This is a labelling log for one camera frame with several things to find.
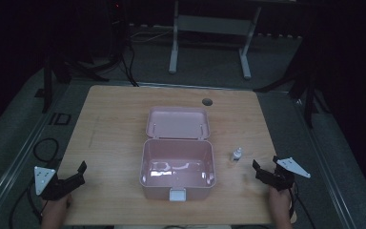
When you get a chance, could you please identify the black looped floor cable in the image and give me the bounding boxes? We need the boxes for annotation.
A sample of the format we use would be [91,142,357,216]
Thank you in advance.
[32,137,60,164]

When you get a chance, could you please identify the small white dropper bottle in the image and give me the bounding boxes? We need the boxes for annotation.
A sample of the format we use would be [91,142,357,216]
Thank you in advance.
[232,146,243,162]

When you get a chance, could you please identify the person's right hand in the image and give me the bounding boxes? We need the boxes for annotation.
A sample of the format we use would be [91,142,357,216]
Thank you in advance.
[269,184,297,215]

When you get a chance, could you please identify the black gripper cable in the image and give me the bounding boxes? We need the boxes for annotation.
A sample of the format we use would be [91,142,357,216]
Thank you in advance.
[9,179,46,229]
[288,180,316,229]

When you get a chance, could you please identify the black floor socket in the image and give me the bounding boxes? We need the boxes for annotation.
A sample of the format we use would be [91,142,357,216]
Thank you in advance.
[48,112,72,126]

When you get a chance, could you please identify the person's left hand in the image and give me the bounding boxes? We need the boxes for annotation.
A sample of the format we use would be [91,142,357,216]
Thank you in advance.
[40,193,73,216]

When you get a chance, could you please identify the pink plastic box with lid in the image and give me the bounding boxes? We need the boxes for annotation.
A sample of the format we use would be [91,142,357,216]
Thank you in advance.
[139,106,217,202]

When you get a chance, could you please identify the black hanging cable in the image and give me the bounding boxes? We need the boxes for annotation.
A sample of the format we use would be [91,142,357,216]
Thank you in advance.
[119,44,140,88]

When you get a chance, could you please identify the metal floor rail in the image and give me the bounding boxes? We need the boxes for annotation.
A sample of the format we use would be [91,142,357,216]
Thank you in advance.
[294,98,361,229]
[0,90,72,223]

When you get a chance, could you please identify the black metal stand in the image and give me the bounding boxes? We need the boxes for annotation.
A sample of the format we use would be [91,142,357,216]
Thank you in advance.
[253,47,322,130]
[42,53,111,115]

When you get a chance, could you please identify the white metal desk frame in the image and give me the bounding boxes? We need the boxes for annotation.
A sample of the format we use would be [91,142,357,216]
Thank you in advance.
[168,0,262,81]

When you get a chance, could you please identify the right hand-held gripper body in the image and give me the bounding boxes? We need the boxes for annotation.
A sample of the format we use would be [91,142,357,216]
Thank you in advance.
[255,156,312,192]

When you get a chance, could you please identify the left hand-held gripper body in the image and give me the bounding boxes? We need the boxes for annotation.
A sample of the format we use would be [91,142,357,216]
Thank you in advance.
[33,165,87,201]

